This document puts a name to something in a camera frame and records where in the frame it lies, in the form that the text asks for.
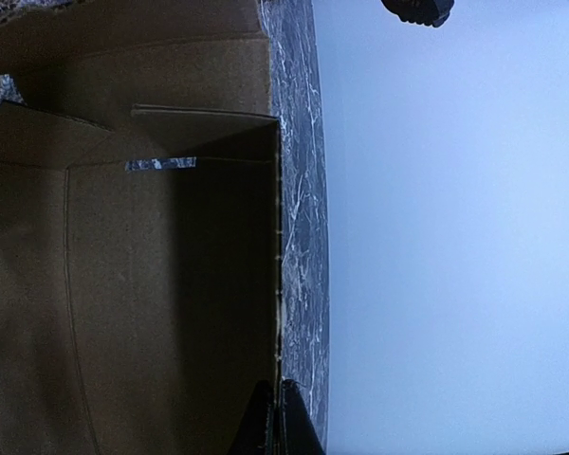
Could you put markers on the brown cardboard box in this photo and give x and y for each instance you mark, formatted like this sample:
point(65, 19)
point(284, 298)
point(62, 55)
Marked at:
point(139, 226)

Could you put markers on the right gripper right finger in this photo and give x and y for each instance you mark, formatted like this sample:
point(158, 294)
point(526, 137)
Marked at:
point(297, 433)

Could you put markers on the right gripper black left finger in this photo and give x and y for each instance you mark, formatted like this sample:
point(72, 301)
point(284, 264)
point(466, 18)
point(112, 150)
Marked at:
point(255, 433)

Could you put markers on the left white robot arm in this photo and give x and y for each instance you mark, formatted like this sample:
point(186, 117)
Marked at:
point(426, 13)

